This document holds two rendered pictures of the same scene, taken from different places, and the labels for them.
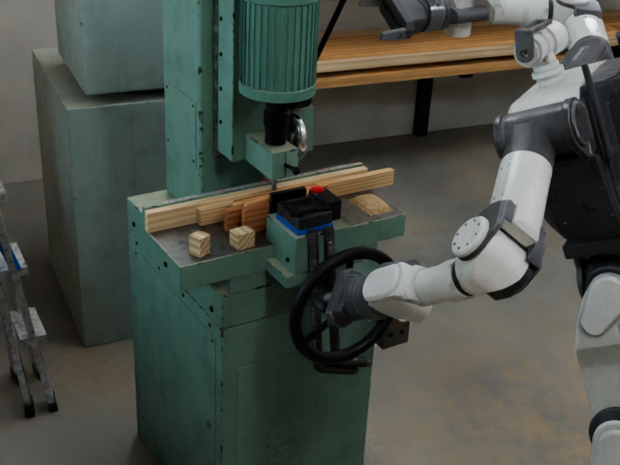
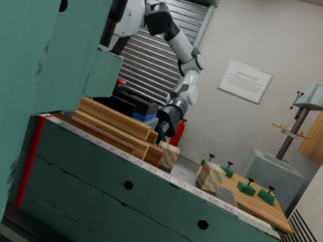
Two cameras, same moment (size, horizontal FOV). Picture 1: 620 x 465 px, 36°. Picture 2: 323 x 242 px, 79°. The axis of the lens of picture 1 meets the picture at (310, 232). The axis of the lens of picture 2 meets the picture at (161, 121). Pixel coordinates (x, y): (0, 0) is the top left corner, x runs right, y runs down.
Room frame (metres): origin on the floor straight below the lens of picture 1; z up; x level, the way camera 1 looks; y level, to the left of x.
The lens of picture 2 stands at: (2.22, 0.39, 1.06)
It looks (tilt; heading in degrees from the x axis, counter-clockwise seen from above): 12 degrees down; 222
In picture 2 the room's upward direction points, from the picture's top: 23 degrees clockwise
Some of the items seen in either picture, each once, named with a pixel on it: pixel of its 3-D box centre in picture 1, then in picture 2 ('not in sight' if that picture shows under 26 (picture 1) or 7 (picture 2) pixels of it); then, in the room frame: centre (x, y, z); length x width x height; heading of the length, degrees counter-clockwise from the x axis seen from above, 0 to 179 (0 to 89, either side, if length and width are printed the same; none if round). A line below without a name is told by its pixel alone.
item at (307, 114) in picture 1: (292, 126); not in sight; (2.34, 0.06, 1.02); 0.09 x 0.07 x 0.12; 122
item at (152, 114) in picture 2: (311, 208); (130, 99); (1.93, 0.00, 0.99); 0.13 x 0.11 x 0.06; 122
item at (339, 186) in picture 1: (300, 195); not in sight; (2.14, 0.03, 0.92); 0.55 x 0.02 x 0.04; 122
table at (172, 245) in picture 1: (287, 239); (98, 150); (2.00, 0.05, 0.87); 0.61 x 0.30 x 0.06; 122
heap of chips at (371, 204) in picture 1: (371, 201); not in sight; (2.15, -0.15, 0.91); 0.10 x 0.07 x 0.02; 32
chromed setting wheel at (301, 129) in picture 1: (292, 136); not in sight; (2.28, 0.06, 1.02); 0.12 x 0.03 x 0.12; 32
